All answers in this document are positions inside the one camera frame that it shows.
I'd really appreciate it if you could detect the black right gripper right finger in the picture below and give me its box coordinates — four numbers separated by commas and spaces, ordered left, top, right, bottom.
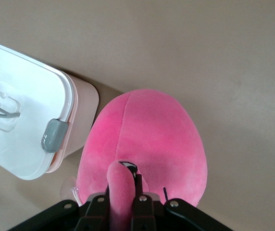
129, 173, 158, 231

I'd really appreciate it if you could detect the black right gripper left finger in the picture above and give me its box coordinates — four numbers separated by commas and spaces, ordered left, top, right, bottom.
76, 186, 111, 231

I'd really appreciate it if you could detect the white box lid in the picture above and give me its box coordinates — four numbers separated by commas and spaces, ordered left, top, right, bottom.
0, 39, 77, 180

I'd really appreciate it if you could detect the pink plush toy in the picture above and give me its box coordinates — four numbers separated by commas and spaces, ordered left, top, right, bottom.
60, 89, 210, 231

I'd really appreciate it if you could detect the pink plastic box base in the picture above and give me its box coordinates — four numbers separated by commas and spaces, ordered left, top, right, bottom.
45, 74, 100, 174

